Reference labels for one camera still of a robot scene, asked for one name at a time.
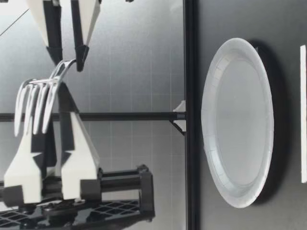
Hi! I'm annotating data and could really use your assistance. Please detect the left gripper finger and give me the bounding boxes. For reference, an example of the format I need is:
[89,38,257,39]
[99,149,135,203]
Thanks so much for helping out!
[0,114,47,205]

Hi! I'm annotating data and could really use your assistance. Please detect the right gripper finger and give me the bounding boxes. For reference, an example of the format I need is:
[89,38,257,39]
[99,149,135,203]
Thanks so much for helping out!
[71,0,101,72]
[27,0,64,65]

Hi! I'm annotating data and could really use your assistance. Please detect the silver metal fork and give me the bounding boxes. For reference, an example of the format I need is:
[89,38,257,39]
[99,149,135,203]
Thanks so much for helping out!
[13,59,78,138]

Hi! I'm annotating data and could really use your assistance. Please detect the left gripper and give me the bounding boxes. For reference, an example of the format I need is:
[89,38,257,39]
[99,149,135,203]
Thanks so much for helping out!
[0,81,155,230]

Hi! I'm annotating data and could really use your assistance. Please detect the white round plate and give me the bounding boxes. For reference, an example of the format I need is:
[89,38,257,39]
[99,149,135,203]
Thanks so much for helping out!
[201,38,275,208]

